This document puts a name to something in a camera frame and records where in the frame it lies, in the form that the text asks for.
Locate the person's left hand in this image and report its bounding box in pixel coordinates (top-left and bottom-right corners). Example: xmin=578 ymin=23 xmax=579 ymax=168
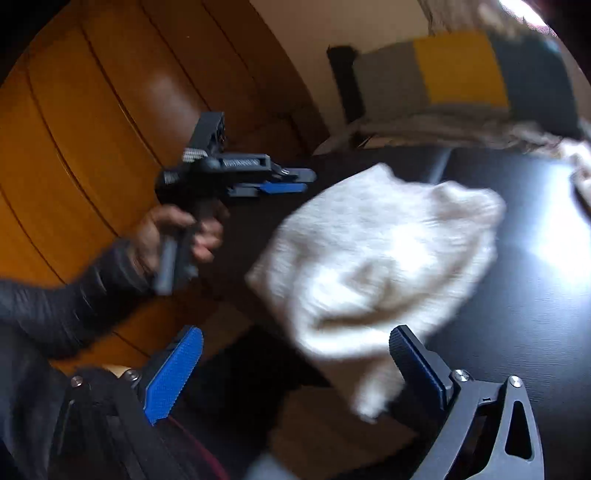
xmin=128 ymin=201 xmax=229 ymax=278

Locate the black post behind cushion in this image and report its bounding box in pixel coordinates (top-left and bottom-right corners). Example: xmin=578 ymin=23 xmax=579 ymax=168
xmin=327 ymin=45 xmax=366 ymax=124

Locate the cream knitted sweater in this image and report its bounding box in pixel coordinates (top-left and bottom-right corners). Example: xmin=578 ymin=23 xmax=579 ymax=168
xmin=245 ymin=163 xmax=506 ymax=421

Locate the grey cloth on bed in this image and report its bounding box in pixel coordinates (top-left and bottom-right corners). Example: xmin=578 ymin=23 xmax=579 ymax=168
xmin=351 ymin=108 xmax=574 ymax=158

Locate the pink patterned curtain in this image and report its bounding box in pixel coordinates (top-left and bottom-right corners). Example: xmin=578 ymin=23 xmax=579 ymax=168
xmin=418 ymin=0 xmax=557 ymax=41

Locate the black sleeved left forearm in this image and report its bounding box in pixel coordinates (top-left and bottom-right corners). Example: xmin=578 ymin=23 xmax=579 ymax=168
xmin=1 ymin=239 xmax=154 ymax=359

